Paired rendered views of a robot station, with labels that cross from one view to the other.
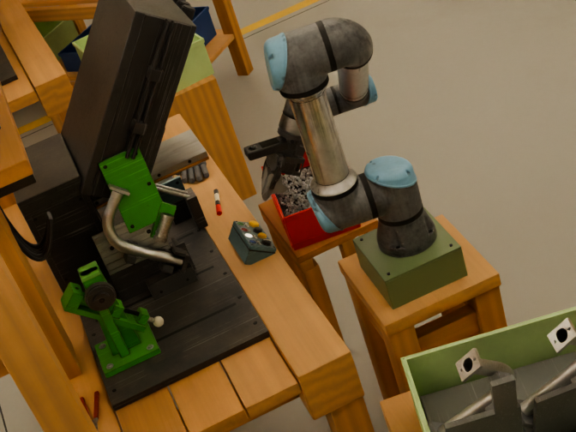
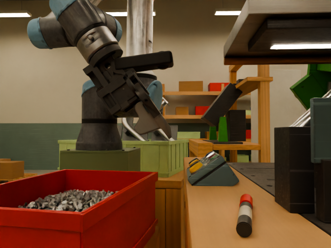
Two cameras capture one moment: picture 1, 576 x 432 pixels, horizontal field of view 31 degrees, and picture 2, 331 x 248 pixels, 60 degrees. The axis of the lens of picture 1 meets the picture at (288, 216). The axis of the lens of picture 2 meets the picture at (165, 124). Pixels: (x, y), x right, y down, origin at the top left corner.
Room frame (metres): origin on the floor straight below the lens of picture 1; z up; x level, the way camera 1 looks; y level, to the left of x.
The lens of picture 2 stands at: (3.00, 0.18, 1.00)
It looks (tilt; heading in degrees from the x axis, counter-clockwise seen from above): 2 degrees up; 194
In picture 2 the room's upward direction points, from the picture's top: straight up
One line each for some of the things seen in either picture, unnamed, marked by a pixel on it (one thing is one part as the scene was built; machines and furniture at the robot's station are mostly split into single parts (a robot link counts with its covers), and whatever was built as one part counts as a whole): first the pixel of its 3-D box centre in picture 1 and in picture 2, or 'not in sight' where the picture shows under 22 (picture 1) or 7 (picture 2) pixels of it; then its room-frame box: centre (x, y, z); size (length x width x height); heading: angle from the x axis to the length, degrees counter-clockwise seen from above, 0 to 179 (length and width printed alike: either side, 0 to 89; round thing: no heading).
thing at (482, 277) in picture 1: (416, 272); not in sight; (2.13, -0.27, 0.83); 0.32 x 0.32 x 0.04; 9
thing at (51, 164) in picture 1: (63, 214); not in sight; (2.59, 0.60, 1.07); 0.30 x 0.18 x 0.34; 11
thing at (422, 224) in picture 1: (403, 223); (99, 134); (2.13, -0.27, 0.99); 0.15 x 0.15 x 0.10
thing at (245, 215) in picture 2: (217, 201); (245, 211); (2.65, 0.19, 0.91); 0.13 x 0.02 x 0.02; 177
